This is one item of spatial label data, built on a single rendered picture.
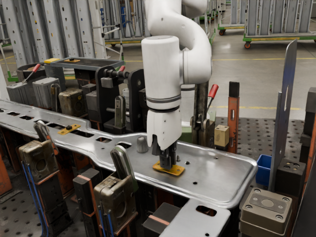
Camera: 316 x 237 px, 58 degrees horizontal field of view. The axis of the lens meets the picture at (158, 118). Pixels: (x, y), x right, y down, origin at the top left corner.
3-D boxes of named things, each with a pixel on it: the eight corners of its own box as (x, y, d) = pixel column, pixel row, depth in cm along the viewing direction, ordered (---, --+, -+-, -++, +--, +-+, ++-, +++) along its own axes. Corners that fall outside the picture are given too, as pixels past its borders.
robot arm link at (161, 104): (159, 86, 74) (160, 97, 75) (138, 96, 67) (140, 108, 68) (188, 90, 69) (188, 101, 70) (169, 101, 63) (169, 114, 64)
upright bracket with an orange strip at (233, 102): (224, 219, 99) (228, 82, 79) (225, 217, 100) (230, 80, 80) (233, 222, 97) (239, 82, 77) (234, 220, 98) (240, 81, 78)
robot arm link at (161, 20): (206, 7, 82) (212, 91, 66) (151, 11, 84) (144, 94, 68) (207, -22, 74) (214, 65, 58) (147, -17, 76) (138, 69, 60)
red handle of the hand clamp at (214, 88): (191, 121, 88) (209, 82, 95) (193, 124, 90) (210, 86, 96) (204, 123, 86) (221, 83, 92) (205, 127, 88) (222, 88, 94)
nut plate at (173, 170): (151, 167, 77) (151, 163, 77) (159, 161, 80) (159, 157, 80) (178, 176, 73) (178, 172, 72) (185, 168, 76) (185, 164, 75)
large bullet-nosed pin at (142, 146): (136, 156, 87) (133, 137, 85) (142, 151, 90) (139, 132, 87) (144, 158, 86) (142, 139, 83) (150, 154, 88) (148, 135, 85)
